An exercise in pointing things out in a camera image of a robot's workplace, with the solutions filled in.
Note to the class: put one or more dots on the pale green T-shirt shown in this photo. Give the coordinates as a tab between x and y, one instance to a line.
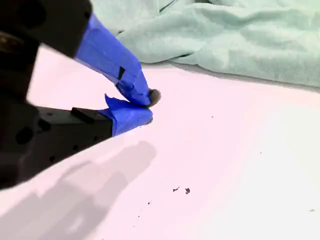
225	37

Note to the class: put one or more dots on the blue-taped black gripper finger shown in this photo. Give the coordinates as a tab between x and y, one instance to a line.
107	52
100	125

